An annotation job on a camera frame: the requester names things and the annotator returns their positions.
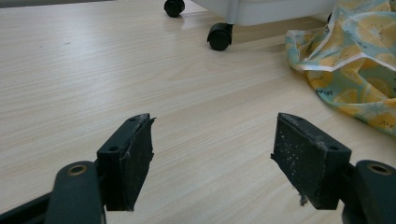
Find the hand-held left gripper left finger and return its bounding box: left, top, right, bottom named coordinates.
left=96, top=113, right=157, bottom=213

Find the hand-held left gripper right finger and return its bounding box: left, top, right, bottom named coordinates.
left=270, top=112, right=353, bottom=211

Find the white plastic cart tray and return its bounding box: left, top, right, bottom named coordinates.
left=191, top=0, right=339, bottom=27

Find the lemon print cloth bag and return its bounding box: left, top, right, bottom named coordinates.
left=285, top=0, right=396, bottom=137

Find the black caster wheel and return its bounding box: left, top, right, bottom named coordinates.
left=163, top=0, right=186, bottom=19
left=206, top=21, right=234, bottom=52

